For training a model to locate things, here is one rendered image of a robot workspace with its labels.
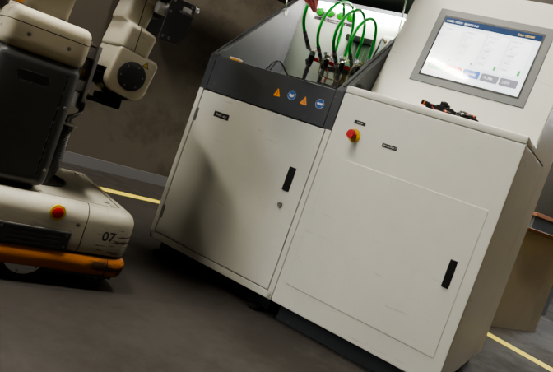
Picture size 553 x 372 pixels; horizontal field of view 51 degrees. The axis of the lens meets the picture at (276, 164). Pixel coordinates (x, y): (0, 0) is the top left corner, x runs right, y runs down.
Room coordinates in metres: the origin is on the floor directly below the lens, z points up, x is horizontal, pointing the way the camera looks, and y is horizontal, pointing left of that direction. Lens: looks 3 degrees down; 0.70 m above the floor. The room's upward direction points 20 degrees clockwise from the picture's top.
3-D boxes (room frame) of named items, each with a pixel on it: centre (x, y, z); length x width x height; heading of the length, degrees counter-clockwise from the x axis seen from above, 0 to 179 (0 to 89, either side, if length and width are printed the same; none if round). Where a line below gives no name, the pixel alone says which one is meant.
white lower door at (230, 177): (2.50, 0.14, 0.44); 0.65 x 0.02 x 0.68; 60
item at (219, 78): (2.51, 0.13, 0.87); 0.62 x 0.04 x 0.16; 60
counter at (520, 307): (4.67, -1.27, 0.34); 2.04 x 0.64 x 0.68; 37
